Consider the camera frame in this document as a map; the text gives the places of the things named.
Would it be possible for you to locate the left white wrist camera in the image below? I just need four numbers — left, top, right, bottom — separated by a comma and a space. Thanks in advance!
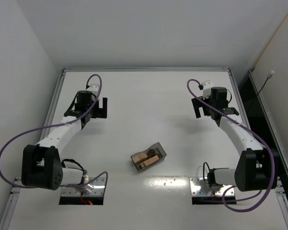
88, 84, 100, 95

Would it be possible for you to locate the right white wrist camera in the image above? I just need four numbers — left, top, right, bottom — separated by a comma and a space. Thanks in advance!
202, 80, 214, 100

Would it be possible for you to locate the metal base plate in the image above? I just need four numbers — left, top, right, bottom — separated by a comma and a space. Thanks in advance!
189, 177, 231, 198
60, 176, 107, 198

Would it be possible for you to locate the grey translucent plastic bin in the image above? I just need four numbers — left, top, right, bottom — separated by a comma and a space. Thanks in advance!
131, 142, 167, 173

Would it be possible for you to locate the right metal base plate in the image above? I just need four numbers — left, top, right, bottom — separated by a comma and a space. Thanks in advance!
189, 177, 231, 198

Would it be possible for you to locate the small light wood cube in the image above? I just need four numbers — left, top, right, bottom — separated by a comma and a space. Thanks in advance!
132, 155, 141, 164

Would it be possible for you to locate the black wall cable white plug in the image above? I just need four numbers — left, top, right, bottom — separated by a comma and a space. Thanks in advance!
244, 70, 275, 113

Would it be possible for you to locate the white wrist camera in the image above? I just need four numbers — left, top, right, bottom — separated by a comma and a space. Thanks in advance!
88, 84, 100, 95
202, 80, 214, 100

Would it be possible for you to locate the dark wood arch block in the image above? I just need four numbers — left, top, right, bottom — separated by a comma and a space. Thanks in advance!
147, 149, 159, 158

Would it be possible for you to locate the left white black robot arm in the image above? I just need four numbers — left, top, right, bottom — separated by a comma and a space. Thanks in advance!
21, 85, 108, 190

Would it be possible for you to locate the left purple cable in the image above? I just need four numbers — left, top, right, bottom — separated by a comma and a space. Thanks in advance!
0, 74, 108, 192

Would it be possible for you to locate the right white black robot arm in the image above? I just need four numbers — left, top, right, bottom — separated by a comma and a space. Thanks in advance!
192, 84, 279, 192

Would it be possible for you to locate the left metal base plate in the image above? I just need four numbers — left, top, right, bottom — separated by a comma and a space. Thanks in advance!
60, 176, 107, 198

